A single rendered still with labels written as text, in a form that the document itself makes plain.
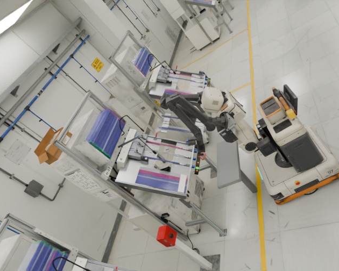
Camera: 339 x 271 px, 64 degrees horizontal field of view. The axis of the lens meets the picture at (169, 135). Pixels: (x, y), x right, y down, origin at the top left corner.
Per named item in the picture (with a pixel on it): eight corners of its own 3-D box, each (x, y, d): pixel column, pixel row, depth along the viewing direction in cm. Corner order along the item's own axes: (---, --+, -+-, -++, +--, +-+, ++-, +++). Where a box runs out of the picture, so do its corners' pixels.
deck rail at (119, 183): (185, 198, 269) (186, 194, 265) (185, 199, 268) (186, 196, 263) (115, 183, 273) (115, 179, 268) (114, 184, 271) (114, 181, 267)
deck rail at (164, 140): (193, 147, 316) (194, 143, 312) (193, 148, 315) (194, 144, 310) (133, 135, 320) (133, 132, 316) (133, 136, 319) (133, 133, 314)
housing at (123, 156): (136, 137, 319) (136, 129, 309) (124, 171, 285) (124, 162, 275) (129, 136, 320) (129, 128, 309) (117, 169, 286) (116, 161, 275)
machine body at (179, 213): (206, 184, 363) (178, 157, 334) (202, 235, 314) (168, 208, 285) (169, 195, 398) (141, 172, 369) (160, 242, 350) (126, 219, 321)
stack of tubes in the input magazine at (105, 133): (125, 123, 303) (107, 107, 290) (110, 157, 268) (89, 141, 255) (118, 127, 310) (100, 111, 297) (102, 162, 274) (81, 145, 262)
